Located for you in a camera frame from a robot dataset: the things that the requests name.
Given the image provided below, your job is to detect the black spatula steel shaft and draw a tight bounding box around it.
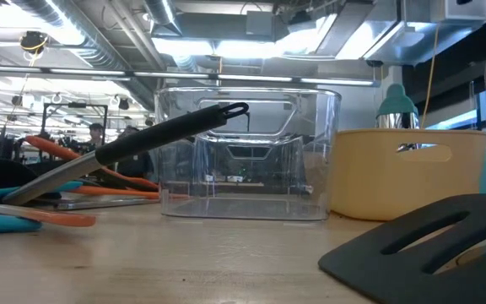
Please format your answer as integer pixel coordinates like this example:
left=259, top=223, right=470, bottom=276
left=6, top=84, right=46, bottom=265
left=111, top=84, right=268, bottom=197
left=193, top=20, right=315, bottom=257
left=1, top=101, right=251, bottom=207

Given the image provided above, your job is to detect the black slotted turner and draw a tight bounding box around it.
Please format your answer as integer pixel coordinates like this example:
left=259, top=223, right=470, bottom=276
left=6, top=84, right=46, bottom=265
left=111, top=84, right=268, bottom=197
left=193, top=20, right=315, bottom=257
left=317, top=193, right=486, bottom=304

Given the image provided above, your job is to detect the small orange spatula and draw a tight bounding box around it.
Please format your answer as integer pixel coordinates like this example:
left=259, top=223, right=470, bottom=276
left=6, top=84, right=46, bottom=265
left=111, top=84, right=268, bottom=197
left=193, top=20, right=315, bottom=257
left=24, top=134, right=160, bottom=191

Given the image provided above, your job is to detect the clear plastic bin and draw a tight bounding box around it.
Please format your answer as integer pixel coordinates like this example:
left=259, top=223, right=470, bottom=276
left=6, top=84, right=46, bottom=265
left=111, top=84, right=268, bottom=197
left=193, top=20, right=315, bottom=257
left=154, top=86, right=343, bottom=222

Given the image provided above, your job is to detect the linear ceiling light bar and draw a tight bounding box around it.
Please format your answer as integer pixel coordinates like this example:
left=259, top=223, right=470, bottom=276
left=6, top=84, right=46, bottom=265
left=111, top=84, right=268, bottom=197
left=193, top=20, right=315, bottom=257
left=0, top=62, right=381, bottom=89

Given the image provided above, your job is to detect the person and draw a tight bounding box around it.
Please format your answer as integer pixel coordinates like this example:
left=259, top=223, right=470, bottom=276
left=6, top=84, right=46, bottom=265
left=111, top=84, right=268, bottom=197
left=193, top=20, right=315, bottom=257
left=115, top=125, right=156, bottom=179
left=87, top=122, right=105, bottom=149

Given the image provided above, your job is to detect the yellow plastic bin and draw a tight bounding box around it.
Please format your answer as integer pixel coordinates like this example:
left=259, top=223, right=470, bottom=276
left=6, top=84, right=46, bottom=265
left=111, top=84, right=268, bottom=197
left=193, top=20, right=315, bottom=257
left=329, top=128, right=486, bottom=222

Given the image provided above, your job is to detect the grey ceiling junction box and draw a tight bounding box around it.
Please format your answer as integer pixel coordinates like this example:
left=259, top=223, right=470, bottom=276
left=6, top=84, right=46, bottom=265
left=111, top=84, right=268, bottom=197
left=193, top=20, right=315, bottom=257
left=245, top=10, right=276, bottom=37

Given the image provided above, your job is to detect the long orange spatula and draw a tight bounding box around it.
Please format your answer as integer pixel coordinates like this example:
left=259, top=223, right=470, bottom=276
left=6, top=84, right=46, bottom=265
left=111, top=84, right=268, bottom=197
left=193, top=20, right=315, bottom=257
left=68, top=184, right=192, bottom=200

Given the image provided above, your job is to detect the black yellow ceiling reel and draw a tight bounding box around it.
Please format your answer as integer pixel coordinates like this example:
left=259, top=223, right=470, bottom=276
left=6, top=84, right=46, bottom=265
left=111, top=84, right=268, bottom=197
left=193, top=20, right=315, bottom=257
left=18, top=30, right=51, bottom=56

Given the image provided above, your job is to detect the black rack frame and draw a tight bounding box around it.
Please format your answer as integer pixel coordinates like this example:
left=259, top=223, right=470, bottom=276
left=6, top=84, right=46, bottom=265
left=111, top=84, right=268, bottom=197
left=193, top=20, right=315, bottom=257
left=39, top=102, right=110, bottom=160

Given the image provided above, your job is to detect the yellow hanging cable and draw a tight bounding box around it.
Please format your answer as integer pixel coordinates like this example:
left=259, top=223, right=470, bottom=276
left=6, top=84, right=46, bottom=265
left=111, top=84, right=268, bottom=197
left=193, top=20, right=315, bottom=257
left=419, top=24, right=441, bottom=129

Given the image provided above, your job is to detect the silver spiral ventilation duct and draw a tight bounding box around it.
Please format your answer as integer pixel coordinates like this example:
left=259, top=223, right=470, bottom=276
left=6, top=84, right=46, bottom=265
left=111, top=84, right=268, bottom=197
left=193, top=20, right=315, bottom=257
left=8, top=0, right=162, bottom=111

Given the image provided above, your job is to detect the rectangular metal ventilation duct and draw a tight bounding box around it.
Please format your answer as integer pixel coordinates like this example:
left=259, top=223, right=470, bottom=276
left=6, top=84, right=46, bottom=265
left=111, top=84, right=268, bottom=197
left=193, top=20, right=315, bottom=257
left=335, top=0, right=486, bottom=68

